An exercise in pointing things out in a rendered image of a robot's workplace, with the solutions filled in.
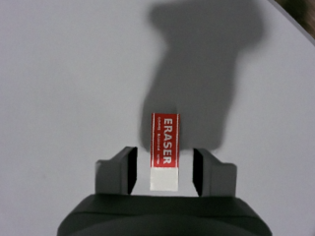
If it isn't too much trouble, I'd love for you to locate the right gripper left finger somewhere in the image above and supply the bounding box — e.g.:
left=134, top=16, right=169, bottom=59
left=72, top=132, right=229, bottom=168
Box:
left=94, top=147, right=138, bottom=195

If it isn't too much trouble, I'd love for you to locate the red eraser with white tip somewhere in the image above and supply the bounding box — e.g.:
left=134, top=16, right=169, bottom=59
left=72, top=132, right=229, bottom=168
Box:
left=151, top=113, right=180, bottom=191

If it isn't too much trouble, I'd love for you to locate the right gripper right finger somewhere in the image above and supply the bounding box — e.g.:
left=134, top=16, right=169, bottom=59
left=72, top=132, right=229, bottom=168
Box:
left=192, top=148, right=237, bottom=197

